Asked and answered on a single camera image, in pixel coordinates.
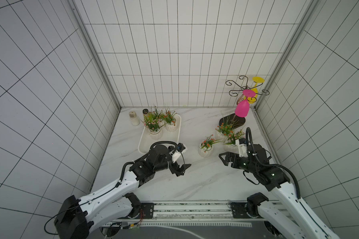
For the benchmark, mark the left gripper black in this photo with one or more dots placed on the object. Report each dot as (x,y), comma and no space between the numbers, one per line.
(173,169)

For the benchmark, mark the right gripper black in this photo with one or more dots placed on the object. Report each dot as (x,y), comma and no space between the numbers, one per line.
(232,159)

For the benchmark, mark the potted gypsophila small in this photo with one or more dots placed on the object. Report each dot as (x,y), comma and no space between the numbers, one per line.
(205,148)

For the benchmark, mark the potted gypsophila red-orange front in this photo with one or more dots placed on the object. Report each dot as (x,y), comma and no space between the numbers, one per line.
(171,123)

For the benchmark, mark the potted gypsophila pink centre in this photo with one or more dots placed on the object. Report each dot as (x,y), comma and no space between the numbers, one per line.
(153,126)

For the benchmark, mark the potted gypsophila red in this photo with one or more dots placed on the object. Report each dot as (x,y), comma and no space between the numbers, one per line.
(158,114)

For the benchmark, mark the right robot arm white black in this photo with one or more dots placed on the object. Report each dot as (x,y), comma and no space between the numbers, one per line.
(303,222)

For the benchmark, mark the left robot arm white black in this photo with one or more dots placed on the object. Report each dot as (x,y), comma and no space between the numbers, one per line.
(79,217)

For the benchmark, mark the white storage tray box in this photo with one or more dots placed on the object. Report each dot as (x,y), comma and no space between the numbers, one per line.
(146,140)

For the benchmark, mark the pink wine glass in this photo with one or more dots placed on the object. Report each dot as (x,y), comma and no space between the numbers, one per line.
(243,105)

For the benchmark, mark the yellow wine glass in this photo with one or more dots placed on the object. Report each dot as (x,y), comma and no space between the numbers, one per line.
(258,82)

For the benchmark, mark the white-lid spice jar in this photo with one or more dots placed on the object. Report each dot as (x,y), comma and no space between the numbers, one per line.
(134,119)

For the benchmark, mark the black metal glass rack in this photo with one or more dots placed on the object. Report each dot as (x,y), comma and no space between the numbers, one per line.
(238,92)

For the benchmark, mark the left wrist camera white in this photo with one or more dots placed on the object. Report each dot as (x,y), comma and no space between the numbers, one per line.
(178,152)

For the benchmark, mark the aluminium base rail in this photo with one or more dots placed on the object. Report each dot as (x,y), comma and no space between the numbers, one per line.
(173,210)

